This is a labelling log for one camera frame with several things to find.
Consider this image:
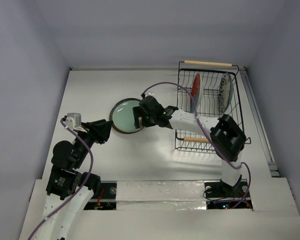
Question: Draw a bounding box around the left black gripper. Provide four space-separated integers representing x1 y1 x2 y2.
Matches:
73 118 113 167

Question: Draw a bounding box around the dark teal blossom plate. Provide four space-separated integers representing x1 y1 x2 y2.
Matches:
109 97 147 135

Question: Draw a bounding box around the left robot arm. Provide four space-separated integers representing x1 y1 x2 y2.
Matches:
34 114 113 240

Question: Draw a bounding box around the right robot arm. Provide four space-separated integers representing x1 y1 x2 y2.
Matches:
132 96 247 196

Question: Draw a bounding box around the red and teal plate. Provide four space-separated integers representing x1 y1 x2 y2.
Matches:
190 72 203 113

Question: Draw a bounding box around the grey tree pattern plate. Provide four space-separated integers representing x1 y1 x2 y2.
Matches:
217 72 234 114

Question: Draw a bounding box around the silver foil strip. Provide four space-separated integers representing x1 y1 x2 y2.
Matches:
115 180 207 211

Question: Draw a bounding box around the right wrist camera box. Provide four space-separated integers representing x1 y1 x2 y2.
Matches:
141 91 156 99

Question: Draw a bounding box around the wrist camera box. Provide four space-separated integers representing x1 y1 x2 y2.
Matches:
141 91 156 99
64 112 83 131

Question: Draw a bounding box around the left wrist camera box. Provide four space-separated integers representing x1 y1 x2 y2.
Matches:
64 112 83 131

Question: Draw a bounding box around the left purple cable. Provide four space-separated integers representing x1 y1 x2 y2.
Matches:
27 117 95 240

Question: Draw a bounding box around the black wire dish rack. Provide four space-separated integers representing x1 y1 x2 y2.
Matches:
174 61 245 153

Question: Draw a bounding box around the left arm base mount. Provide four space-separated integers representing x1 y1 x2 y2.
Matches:
84 181 117 211

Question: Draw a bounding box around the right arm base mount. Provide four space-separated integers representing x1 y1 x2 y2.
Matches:
202 181 253 210

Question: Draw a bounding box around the aluminium rail right side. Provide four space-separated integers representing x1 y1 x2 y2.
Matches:
240 68 281 178

